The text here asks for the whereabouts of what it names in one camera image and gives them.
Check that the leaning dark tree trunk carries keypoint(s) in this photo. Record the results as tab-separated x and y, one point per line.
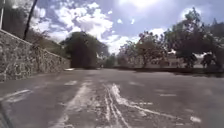
29	16

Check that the pale building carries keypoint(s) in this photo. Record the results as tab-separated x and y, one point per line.
173	60

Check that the grey asphalt road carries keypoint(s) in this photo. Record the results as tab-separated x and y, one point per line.
133	83

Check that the low dark kerb wall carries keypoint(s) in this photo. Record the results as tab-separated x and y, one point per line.
173	70

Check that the row of trees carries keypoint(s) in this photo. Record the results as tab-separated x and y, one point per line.
186	40

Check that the grey stone wall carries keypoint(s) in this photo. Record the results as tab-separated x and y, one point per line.
23	58

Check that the pale pole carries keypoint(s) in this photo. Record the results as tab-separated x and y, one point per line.
1	13

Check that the large dark green tree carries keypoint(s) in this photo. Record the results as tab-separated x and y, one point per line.
83	50

